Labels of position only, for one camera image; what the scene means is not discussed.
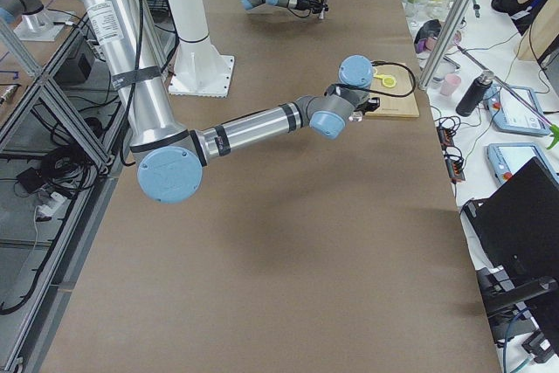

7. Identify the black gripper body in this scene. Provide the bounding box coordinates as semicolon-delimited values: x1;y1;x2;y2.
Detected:
297;0;321;13
355;97;381;116

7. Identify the small clear glass cup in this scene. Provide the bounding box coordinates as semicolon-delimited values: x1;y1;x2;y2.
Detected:
349;112;363;122

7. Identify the steel jigger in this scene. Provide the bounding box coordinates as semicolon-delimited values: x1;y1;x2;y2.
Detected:
318;0;328;20

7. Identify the pink plastic cup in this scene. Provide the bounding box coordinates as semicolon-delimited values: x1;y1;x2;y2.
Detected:
439;73;461;96

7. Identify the lemon slice on knife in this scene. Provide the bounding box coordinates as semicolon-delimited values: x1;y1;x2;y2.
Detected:
380;75;397;88

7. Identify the wooden cutting board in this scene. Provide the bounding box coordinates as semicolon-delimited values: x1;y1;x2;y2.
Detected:
364;64;419;119

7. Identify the black cloth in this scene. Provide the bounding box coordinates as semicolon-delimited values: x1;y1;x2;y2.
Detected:
414;19;442;44

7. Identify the black water bottle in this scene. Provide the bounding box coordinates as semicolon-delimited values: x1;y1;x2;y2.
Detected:
455;70;494;117

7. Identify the blue teach pendant far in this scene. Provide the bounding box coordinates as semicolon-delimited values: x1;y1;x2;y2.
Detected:
483;86;551;137

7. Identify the blue teach pendant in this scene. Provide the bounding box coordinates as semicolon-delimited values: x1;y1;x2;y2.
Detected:
483;86;551;137
486;142;556;185

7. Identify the blue teach pendant near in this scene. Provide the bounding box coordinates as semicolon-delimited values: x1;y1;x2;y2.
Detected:
486;142;556;185

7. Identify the metal rod green tip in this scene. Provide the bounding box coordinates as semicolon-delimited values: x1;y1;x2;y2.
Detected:
456;45;559;150

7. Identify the black laptop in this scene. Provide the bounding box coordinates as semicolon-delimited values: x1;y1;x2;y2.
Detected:
461;157;558;280

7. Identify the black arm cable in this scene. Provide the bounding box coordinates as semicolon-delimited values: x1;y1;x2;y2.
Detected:
261;0;322;20
331;60;417;99

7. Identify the white camera mast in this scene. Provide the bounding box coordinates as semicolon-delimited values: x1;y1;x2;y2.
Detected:
168;0;235;98

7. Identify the aluminium frame post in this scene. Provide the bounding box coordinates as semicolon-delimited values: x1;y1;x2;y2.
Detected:
418;0;472;91

